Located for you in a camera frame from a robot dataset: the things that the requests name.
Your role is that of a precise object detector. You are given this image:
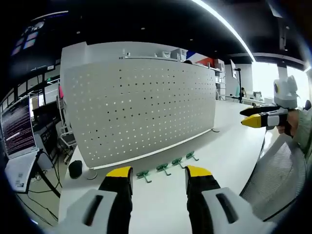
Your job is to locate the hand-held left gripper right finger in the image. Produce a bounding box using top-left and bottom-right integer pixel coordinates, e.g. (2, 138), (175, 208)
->
(184, 165), (276, 234)

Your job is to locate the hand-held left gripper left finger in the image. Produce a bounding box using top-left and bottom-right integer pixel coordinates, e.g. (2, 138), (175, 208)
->
(58, 166), (134, 234)

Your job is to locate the white perforated mounting plate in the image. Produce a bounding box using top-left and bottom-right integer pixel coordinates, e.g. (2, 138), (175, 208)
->
(63, 58), (221, 181)

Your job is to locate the person's right hand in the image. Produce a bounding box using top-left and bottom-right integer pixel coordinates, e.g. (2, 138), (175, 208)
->
(277, 109), (300, 139)

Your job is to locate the black tripod stand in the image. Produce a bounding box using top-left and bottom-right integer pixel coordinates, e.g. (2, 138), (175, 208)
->
(225, 68), (244, 104)

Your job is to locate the black cylindrical container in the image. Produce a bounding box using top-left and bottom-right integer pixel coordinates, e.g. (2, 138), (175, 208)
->
(68, 160), (83, 179)

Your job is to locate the grey mesh office chair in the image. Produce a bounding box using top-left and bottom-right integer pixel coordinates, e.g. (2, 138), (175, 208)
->
(239, 133), (308, 221)

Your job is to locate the white metal rack cart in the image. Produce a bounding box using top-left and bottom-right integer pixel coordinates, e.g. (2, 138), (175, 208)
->
(56, 84), (75, 166)

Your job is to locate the ceiling light strip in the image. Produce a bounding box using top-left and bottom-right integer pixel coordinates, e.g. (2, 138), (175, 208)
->
(190, 0), (256, 63)

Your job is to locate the open laptop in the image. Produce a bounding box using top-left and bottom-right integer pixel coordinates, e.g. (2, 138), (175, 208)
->
(0, 94), (41, 195)

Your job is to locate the black cable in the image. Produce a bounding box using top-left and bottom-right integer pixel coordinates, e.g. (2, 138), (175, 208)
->
(34, 148), (63, 198)

